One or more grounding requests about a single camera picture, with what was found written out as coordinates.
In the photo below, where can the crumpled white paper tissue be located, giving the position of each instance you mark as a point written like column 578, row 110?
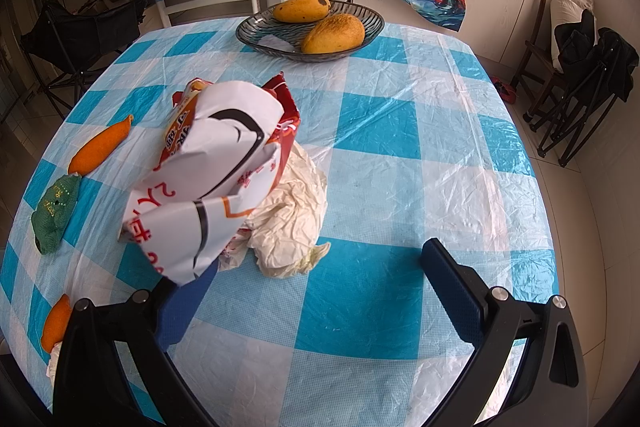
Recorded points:
column 292, row 202

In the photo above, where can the dark glass fruit bowl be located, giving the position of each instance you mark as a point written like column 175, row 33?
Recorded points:
column 260, row 32

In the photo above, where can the plain yellow mango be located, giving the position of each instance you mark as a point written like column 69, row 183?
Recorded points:
column 332, row 34

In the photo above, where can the orange toy at edge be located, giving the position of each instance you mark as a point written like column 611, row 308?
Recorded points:
column 55, row 324

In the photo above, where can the dark wooden chair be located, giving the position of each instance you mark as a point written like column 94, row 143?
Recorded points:
column 542, row 37

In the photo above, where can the white printed paper wrapper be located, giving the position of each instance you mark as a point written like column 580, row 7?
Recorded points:
column 225, row 132

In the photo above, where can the black folding camp chair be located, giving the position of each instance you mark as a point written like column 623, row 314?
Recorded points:
column 85, row 32

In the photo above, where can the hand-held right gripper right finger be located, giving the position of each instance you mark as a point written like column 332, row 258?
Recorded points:
column 450, row 287

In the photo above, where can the folded black camp chair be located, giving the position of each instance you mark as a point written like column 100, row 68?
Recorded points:
column 595, row 62

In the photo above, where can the spotted yellow mango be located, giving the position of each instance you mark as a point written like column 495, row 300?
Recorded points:
column 300, row 8

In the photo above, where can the white stuffed bag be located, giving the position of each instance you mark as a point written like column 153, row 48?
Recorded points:
column 567, row 7

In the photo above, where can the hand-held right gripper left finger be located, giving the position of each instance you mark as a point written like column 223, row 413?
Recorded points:
column 186, row 307

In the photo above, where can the orange snack packet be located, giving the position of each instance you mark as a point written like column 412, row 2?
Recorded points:
column 179, row 139

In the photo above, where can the blue white checked tablecloth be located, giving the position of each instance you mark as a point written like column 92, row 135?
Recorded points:
column 390, row 157

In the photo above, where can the red slipper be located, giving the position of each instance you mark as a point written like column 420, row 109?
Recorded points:
column 504, row 89

